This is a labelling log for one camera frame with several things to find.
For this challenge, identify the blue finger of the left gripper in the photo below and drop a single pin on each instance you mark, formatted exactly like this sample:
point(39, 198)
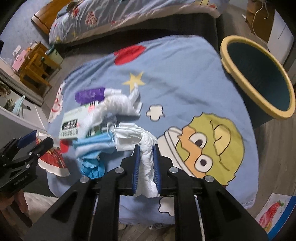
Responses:
point(27, 139)

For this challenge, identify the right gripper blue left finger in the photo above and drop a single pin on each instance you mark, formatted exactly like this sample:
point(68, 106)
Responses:
point(89, 210)

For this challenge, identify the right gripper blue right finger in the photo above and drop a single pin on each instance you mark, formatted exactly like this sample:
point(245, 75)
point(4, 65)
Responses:
point(203, 208)

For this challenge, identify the white coltalin medicine box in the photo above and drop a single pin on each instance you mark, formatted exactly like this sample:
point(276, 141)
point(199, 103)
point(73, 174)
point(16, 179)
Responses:
point(72, 119)

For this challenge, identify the dark blue paper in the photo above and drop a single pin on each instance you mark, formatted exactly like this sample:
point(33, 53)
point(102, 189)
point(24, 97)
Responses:
point(91, 168)

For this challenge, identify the blue face mask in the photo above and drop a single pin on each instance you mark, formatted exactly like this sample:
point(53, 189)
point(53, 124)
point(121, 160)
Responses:
point(92, 147)

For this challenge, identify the purple spray bottle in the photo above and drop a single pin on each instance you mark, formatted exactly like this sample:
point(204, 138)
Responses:
point(97, 94)

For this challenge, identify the white tissue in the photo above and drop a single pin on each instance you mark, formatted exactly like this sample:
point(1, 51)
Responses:
point(118, 104)
point(130, 137)

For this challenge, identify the yellow rimmed green trash bin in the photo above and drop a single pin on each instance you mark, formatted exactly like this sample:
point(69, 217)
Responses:
point(262, 81)

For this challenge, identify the red strawberry snack bag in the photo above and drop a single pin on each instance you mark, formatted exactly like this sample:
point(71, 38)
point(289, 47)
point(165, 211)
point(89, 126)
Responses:
point(53, 162)

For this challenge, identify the strawberry printed paper sheet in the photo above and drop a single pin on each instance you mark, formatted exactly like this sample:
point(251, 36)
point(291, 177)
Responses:
point(275, 213)

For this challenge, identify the wooden nightstand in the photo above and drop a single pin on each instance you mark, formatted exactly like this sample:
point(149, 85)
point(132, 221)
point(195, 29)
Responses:
point(33, 71)

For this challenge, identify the pink box on nightstand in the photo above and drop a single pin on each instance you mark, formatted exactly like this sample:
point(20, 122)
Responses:
point(19, 60)

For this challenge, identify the small white green bin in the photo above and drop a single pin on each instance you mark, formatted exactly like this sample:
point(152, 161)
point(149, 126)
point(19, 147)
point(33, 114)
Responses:
point(54, 55)

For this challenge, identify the blue cartoon pillow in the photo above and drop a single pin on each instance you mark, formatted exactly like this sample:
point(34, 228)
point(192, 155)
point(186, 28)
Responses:
point(189, 103)

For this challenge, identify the wooden bed with headboard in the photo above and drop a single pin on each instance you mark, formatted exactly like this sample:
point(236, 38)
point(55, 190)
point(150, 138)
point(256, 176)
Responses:
point(45, 17)

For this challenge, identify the blue cartoon duvet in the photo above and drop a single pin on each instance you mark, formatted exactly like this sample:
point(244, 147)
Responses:
point(83, 19)

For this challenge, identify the white air purifier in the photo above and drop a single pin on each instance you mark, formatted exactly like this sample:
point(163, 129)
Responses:
point(280, 40)

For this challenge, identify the wooden tv cabinet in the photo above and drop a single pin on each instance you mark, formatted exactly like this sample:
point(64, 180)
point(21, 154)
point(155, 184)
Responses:
point(259, 18)

